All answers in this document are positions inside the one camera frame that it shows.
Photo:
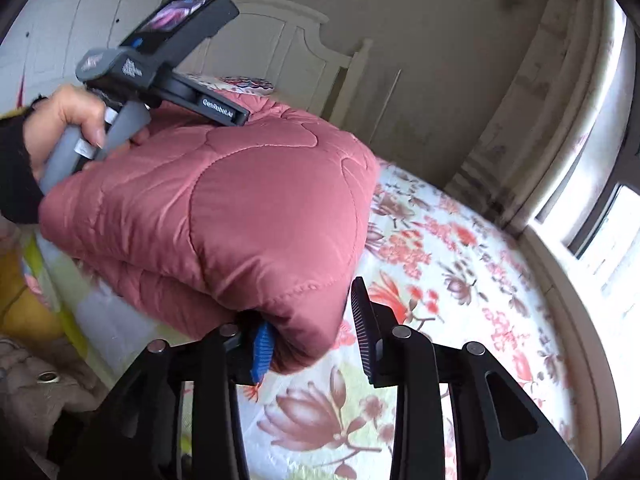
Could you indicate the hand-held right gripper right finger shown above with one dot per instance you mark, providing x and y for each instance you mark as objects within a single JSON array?
[{"x": 362, "y": 325}]

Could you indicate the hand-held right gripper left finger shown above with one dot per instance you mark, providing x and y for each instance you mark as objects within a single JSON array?
[{"x": 262, "y": 350}]

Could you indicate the pink quilted blanket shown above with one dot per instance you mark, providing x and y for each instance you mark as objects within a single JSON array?
[{"x": 240, "y": 220}]

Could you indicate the person's left hand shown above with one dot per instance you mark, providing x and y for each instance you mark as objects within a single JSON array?
[{"x": 60, "y": 110}]

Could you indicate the embroidered floral pillow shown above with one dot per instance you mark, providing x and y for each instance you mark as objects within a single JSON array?
[{"x": 240, "y": 84}]

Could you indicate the white wardrobe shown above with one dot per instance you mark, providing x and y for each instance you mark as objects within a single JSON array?
[{"x": 75, "y": 10}]

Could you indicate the floral bed sheet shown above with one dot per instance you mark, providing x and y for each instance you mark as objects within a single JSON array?
[{"x": 450, "y": 285}]

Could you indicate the white wooden headboard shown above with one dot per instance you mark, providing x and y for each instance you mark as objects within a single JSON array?
[{"x": 280, "y": 55}]

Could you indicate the beige garment with button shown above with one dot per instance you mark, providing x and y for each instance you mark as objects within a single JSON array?
[{"x": 45, "y": 400}]

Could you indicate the beige window sill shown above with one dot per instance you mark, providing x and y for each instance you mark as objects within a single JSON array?
[{"x": 590, "y": 340}]

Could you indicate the yellow patterned blanket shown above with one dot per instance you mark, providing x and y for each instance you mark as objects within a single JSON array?
[{"x": 30, "y": 305}]

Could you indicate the window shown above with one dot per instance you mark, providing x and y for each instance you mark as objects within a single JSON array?
[{"x": 600, "y": 210}]

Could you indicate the nautical print curtain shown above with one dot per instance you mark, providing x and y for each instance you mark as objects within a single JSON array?
[{"x": 550, "y": 110}]

